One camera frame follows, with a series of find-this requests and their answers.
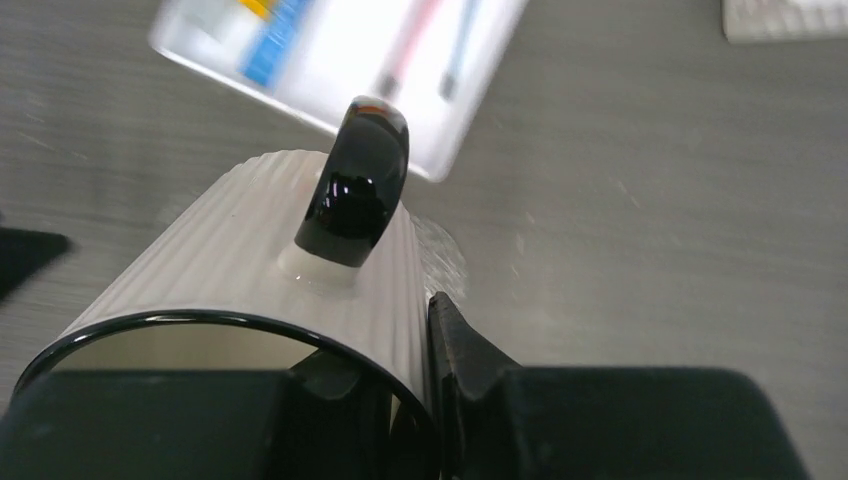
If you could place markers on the yellow toothpaste tube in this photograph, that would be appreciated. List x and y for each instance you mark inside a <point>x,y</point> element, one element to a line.
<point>261,8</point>

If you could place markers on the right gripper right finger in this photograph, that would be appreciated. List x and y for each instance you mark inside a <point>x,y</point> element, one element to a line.
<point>499,419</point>

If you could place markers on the white plastic bin tray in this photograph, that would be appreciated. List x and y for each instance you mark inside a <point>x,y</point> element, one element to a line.
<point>338,56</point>

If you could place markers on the pink toothbrush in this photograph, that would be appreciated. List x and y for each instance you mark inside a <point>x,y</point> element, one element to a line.
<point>417,19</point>

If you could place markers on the white perforated basket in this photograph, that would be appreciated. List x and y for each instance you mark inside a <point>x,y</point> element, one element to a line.
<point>764,21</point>

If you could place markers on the blue toothpaste tube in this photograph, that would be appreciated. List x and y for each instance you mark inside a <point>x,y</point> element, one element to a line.
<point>266,58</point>

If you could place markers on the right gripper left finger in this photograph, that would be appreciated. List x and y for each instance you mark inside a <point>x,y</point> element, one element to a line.
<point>323,418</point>

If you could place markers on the white ribbed mug black rim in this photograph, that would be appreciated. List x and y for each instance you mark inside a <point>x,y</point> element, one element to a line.
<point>287,254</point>

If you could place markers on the clear oval glass tray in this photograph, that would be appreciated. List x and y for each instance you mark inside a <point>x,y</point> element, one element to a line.
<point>444,266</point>

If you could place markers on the blue toothbrush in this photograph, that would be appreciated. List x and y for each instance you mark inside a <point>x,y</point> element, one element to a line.
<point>450,77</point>

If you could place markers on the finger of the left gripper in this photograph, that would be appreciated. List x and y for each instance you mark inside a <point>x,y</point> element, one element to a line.
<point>24,253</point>

